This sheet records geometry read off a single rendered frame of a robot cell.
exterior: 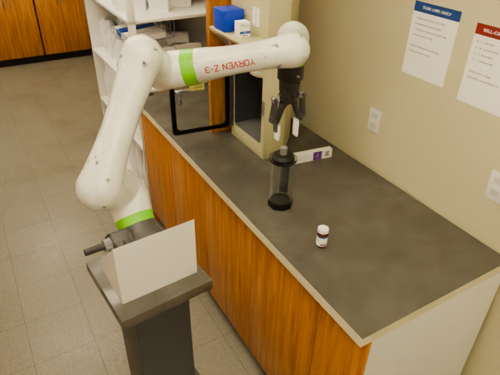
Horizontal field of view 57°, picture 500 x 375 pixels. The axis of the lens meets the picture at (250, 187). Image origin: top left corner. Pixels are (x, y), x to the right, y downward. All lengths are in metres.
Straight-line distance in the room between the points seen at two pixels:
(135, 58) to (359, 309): 1.01
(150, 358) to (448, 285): 1.06
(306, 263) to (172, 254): 0.47
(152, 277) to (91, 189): 0.36
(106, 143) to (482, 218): 1.38
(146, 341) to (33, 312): 1.36
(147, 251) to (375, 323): 0.73
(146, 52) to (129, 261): 0.61
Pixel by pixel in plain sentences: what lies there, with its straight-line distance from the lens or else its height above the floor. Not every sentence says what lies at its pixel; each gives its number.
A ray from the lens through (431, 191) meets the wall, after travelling 2.08.
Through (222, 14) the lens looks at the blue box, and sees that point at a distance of 2.12.
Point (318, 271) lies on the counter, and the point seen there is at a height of 0.94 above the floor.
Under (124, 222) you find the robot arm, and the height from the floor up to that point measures 1.15.
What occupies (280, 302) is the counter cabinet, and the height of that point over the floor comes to 0.66.
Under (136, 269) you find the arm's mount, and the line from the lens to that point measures 1.48.
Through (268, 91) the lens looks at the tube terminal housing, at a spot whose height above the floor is 1.28.
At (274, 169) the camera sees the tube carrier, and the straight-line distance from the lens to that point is 1.80.
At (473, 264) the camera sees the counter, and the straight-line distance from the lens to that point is 1.84.
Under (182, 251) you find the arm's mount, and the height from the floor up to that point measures 1.06.
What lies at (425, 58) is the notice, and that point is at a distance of 1.97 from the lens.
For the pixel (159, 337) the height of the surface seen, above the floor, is 0.72.
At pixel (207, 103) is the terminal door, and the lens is 2.35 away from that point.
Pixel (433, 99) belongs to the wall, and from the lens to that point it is 1.97.
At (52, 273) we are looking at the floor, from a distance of 3.18.
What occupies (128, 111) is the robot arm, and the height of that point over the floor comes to 1.50.
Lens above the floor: 2.05
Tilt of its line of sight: 33 degrees down
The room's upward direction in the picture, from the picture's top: 1 degrees clockwise
